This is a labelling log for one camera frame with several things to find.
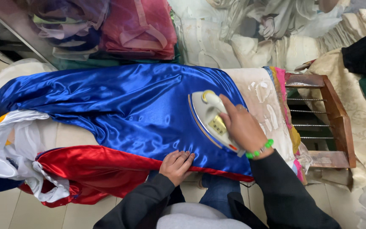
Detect pink fabric bundle in plastic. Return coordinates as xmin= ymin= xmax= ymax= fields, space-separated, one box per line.
xmin=100 ymin=0 xmax=178 ymax=60

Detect person's left hand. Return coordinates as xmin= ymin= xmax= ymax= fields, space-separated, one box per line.
xmin=159 ymin=150 xmax=195 ymax=187

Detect person's blue jeans legs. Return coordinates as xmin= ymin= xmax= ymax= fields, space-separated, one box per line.
xmin=146 ymin=170 xmax=244 ymax=219

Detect purple fabric bundle in plastic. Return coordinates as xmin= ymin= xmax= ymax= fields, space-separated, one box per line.
xmin=27 ymin=0 xmax=109 ymax=61

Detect white electric iron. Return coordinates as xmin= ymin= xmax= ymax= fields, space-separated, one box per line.
xmin=188 ymin=90 xmax=245 ymax=158

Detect wooden iron rest rack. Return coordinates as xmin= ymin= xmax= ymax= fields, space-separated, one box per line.
xmin=285 ymin=73 xmax=357 ymax=169

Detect person's right hand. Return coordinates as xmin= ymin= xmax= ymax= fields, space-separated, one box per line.
xmin=219 ymin=94 xmax=268 ymax=153

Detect black cloth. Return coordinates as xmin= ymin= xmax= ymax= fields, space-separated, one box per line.
xmin=342 ymin=25 xmax=366 ymax=77

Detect green bead bracelet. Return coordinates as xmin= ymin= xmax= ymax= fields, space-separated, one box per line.
xmin=245 ymin=139 xmax=274 ymax=159

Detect blue red satin garment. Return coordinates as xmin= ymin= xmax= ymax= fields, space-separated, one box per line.
xmin=0 ymin=63 xmax=255 ymax=208

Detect white satin cloth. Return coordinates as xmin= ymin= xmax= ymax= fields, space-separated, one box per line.
xmin=0 ymin=110 xmax=71 ymax=203

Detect person's grey shirt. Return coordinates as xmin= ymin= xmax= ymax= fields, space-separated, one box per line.
xmin=156 ymin=202 xmax=253 ymax=229

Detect padded ironing board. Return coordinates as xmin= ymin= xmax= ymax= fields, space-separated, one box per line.
xmin=0 ymin=59 xmax=312 ymax=186

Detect heap of cream fabrics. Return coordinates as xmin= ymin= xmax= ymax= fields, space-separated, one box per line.
xmin=169 ymin=0 xmax=366 ymax=191

